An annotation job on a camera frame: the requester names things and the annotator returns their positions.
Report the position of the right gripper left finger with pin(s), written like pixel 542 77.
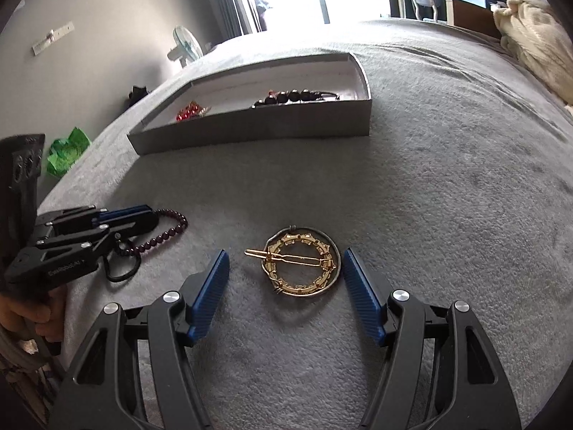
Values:
pixel 102 388

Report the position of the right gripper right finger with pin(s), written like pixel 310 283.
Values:
pixel 468 389

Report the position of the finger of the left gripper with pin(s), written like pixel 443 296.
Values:
pixel 121 227
pixel 125 212

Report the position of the gold round hair clip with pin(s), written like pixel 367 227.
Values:
pixel 297 261

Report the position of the patterned sleeve forearm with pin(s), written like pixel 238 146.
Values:
pixel 32 376

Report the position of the left hand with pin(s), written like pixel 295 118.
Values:
pixel 48 319

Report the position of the green plastic bag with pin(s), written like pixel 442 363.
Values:
pixel 65 152

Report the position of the black object on floor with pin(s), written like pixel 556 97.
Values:
pixel 136 94

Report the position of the grey bed blanket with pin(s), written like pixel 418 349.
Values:
pixel 461 190

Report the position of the white standing fan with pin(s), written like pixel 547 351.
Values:
pixel 187 48

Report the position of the teal curtain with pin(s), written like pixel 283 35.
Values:
pixel 235 18

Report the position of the grey cardboard tray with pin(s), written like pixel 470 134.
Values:
pixel 324 95

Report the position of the cream crumpled blanket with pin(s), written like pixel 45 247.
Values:
pixel 531 31

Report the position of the blue desk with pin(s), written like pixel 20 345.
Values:
pixel 474 15

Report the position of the white wall bracket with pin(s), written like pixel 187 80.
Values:
pixel 52 36

